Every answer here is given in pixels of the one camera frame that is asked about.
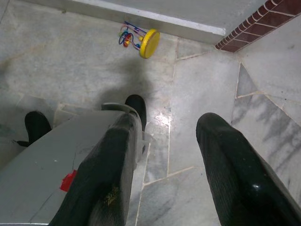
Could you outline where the red tape patch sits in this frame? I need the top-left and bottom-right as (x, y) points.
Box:
(60, 169), (78, 193)

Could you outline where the yellow bead maze toy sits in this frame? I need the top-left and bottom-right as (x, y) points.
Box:
(117, 21), (161, 59)

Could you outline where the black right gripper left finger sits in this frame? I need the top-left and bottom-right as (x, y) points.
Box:
(50, 112), (138, 226)

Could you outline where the grey concrete step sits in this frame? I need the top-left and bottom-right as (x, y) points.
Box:
(21, 0), (226, 45)

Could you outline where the red brick strip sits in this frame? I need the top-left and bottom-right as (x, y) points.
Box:
(215, 0), (301, 53)

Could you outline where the black robot foot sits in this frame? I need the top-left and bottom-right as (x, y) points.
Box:
(14, 111), (52, 148)
(124, 94), (148, 133)

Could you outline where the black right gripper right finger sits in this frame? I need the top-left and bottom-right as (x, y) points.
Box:
(196, 112), (301, 226)

